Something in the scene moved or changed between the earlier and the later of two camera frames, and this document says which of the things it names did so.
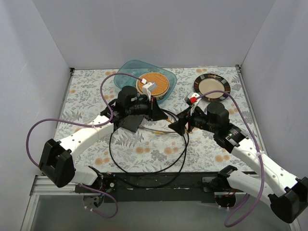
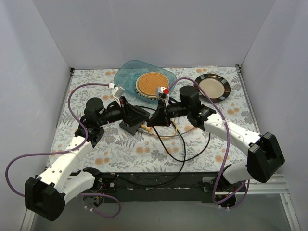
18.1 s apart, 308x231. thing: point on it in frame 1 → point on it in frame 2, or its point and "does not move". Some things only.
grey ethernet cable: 161,131 → 167,135
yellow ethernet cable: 162,132 → 149,129
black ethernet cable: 150,172 → 176,159
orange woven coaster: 161,81 does not move
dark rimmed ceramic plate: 209,82 does not move
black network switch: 132,122 does not move
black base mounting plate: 167,186 does not move
